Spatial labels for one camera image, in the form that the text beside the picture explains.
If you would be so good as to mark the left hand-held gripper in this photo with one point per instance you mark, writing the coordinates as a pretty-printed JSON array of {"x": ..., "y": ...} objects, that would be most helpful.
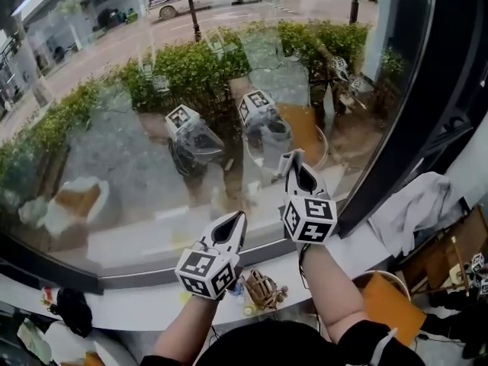
[{"x": 206, "y": 273}]

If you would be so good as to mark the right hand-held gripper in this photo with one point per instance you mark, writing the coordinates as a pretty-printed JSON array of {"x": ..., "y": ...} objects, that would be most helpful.
[{"x": 309, "y": 219}]

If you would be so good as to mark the grey cloth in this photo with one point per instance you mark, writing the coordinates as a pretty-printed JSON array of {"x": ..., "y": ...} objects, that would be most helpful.
[{"x": 286, "y": 162}]

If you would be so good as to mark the person's right forearm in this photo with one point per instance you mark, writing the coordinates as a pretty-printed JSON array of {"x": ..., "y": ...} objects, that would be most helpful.
[{"x": 331, "y": 292}]

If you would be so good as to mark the person's left forearm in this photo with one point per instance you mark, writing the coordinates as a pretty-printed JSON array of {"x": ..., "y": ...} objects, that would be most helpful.
[{"x": 187, "y": 326}]

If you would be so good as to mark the small yellow object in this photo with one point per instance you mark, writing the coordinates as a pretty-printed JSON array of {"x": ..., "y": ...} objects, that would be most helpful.
[{"x": 249, "y": 310}]

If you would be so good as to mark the white crumpled garment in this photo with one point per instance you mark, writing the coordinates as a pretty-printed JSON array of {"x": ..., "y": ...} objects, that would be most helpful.
[{"x": 411, "y": 208}]

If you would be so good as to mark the person's black shirt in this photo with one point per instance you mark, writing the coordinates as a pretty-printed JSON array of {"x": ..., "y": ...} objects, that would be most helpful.
[{"x": 267, "y": 345}]

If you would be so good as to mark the white window ledge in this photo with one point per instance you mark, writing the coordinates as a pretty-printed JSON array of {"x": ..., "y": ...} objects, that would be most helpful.
[{"x": 133, "y": 307}]

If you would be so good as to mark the green hedge row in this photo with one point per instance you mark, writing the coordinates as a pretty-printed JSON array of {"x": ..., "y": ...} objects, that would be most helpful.
[{"x": 183, "y": 67}]

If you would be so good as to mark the black bag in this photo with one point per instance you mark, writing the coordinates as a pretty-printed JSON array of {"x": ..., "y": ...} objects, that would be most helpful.
[{"x": 74, "y": 311}]

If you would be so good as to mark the small red object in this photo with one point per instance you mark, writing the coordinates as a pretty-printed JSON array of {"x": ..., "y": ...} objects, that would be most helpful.
[{"x": 47, "y": 296}]

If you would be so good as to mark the spare hand-held gripper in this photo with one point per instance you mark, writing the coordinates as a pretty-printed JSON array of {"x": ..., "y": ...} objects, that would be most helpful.
[{"x": 478, "y": 269}]

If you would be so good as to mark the pale green fabric item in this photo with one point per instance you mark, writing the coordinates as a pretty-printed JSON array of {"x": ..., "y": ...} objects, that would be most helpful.
[{"x": 34, "y": 341}]

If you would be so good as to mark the black window frame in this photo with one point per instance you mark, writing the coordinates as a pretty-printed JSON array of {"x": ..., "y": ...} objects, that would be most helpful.
[{"x": 438, "y": 90}]

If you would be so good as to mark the black street lamp post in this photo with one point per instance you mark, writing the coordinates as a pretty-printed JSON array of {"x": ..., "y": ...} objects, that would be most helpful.
[{"x": 192, "y": 13}]

